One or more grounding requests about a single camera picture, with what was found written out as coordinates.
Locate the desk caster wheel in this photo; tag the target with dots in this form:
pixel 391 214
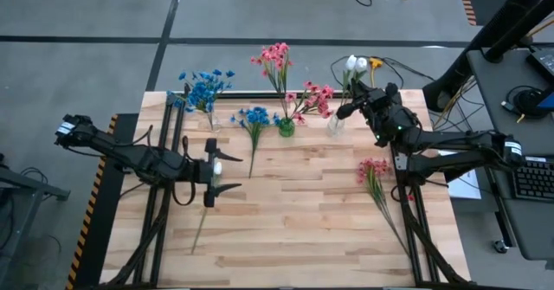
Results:
pixel 500 246

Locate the tall clear glass vase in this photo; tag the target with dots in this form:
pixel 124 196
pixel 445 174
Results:
pixel 213 125

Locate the pink artificial flower bunch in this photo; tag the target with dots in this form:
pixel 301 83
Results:
pixel 374 169
pixel 318 99
pixel 272 56

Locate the black aluminium table frame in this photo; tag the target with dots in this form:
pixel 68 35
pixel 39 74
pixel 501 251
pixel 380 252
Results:
pixel 324 95

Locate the dark laptop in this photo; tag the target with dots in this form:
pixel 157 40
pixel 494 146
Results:
pixel 543 62

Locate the white paper sheet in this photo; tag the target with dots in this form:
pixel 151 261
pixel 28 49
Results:
pixel 467 188

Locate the ribbed clear glass vase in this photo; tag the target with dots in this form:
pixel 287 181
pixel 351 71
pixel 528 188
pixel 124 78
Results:
pixel 335 127

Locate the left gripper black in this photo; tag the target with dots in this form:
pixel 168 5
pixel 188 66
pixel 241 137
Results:
pixel 199 173

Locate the silver mounting plate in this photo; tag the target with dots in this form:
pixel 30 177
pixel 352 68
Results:
pixel 400 162

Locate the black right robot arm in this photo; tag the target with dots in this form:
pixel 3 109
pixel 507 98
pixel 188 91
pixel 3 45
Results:
pixel 454 140

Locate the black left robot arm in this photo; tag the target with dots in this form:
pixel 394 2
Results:
pixel 143 162

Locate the green glass vase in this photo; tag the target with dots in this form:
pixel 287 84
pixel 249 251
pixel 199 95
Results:
pixel 286 128

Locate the yellow power splitter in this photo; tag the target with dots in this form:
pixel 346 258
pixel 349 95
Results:
pixel 375 62

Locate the black keyboard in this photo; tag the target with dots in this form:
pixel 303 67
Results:
pixel 534 179

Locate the orange black hazard strip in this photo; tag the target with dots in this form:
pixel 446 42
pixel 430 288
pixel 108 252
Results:
pixel 466 2

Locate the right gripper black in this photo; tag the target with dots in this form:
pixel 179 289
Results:
pixel 394 119

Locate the grey desk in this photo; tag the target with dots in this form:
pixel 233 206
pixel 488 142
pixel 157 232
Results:
pixel 497 108

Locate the black tower fan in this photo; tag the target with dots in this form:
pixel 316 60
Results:
pixel 489 34

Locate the yellow black hazard strip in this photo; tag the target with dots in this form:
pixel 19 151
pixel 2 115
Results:
pixel 93 199

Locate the black slanted stand leg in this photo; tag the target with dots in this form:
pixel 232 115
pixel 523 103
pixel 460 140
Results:
pixel 459 175

